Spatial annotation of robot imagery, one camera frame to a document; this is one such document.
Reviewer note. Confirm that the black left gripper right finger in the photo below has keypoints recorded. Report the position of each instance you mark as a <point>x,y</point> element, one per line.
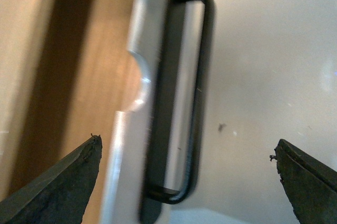
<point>309,184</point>

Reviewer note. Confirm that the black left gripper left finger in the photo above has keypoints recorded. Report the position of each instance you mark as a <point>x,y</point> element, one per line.
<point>60,194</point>

